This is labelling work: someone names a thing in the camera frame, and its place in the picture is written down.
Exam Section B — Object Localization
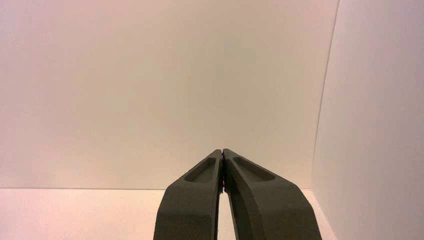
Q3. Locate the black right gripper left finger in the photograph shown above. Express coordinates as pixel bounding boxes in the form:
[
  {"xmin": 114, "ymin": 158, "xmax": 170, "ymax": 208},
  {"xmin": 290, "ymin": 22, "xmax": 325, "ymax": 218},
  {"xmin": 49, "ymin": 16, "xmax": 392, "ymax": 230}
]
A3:
[{"xmin": 153, "ymin": 149, "xmax": 223, "ymax": 240}]

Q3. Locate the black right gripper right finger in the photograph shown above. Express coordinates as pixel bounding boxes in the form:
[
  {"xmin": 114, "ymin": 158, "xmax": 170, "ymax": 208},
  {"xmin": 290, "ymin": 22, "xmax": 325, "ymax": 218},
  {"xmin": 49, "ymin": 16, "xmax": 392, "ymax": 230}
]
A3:
[{"xmin": 222, "ymin": 148, "xmax": 323, "ymax": 240}]

